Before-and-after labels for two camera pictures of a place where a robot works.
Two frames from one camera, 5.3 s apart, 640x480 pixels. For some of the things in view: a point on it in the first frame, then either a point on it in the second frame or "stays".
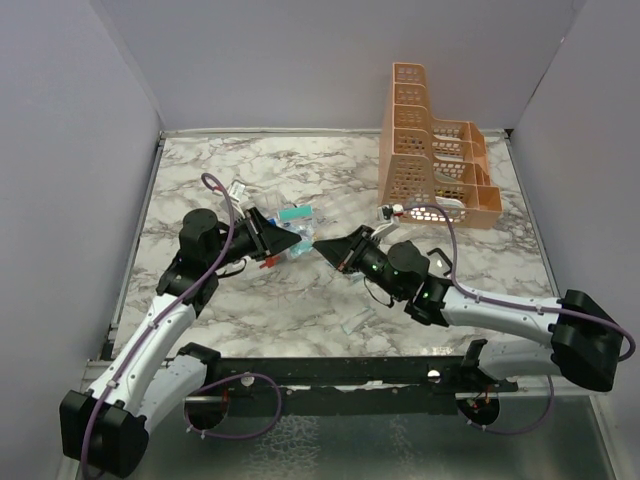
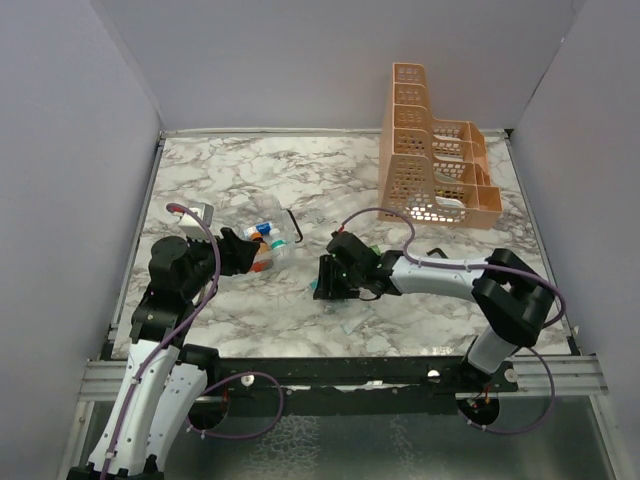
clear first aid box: (301, 220) -> (263, 220)
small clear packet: (356, 321) stays
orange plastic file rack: (436, 171) stays
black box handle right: (446, 259) stays
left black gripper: (267, 238) -> (237, 255)
